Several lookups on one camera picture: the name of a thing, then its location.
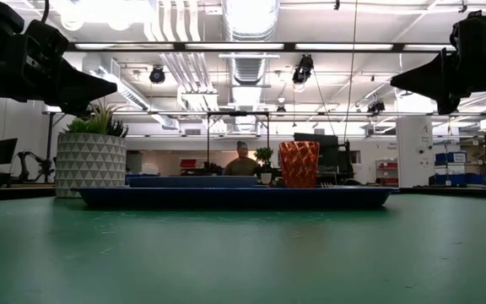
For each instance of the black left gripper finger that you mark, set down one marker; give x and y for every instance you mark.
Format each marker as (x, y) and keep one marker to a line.
(72, 109)
(87, 86)

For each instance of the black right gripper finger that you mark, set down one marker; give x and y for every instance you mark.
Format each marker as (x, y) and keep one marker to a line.
(449, 105)
(428, 80)

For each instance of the light blue plate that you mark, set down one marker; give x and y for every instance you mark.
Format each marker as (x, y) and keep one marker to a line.
(184, 181)

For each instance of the orange faceted cup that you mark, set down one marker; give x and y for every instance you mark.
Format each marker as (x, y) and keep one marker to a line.
(299, 164)

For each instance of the dark blue plastic tray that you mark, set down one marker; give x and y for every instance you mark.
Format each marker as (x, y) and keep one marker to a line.
(234, 198)

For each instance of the green succulent plant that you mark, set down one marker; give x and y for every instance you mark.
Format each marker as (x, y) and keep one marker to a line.
(97, 124)

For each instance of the blue storage bin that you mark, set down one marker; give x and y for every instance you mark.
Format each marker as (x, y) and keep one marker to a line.
(449, 158)
(458, 179)

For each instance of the white pillar with signs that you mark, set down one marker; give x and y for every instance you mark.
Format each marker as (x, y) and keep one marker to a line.
(414, 152)

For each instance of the white triangle pattern pot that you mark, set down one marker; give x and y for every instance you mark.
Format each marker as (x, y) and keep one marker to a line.
(91, 164)

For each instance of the black round ceiling lamp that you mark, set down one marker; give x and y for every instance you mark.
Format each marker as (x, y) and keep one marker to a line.
(157, 75)

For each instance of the red storage bin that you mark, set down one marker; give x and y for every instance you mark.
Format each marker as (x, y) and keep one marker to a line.
(188, 163)

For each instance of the person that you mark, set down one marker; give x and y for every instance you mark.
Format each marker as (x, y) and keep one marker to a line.
(243, 166)

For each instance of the small plant in white pot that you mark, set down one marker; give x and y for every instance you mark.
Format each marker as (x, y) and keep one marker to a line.
(264, 155)

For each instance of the black hanging ceiling camera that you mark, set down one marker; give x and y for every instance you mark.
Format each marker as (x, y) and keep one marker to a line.
(376, 107)
(303, 67)

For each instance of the black table edge frame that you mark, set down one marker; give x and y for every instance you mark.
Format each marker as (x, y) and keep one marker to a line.
(15, 194)

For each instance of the black overhead frame bar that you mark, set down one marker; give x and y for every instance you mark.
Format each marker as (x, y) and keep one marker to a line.
(289, 47)

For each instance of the black metal stand frame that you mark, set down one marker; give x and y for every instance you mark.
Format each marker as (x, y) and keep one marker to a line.
(238, 113)

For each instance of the silver ventilation duct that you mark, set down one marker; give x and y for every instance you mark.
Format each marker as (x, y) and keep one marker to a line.
(249, 25)

